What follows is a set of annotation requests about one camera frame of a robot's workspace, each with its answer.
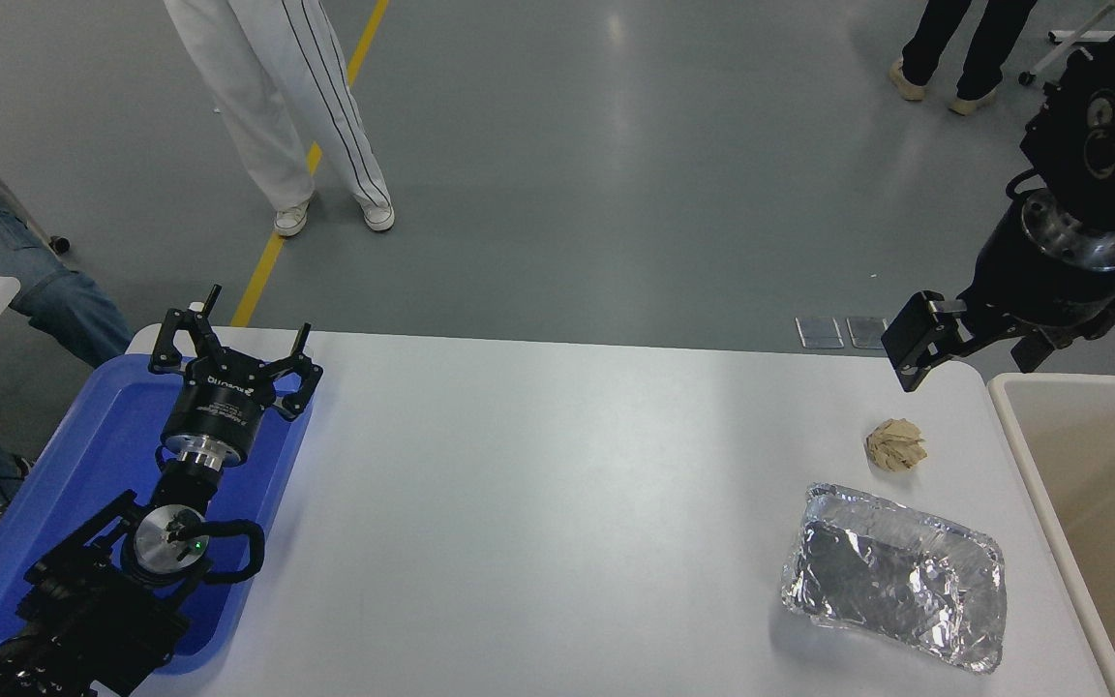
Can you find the white wheeled stand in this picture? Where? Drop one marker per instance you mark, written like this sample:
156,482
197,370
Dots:
1070,44

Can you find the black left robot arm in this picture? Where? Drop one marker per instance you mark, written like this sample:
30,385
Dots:
83,600

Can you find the standing person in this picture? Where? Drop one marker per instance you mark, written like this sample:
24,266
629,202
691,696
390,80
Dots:
267,97

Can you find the walking person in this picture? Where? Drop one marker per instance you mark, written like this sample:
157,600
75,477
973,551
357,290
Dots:
964,48

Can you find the grey chair frame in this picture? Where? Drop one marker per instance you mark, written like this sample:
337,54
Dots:
11,208

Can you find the clear floor plate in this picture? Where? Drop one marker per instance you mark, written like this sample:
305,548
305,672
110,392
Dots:
820,332
869,332

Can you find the crumpled tan paper ball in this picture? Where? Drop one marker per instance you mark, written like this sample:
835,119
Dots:
895,445

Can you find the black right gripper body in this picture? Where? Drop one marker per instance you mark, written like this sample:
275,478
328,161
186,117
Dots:
1032,286

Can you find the silver foil tray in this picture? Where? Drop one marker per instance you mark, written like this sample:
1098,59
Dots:
891,576

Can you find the blue plastic tray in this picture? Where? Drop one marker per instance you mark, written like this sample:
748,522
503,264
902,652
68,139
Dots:
83,455

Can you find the large pale bin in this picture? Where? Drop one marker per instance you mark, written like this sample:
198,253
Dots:
1109,484

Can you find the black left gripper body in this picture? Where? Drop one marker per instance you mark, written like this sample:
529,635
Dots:
214,411

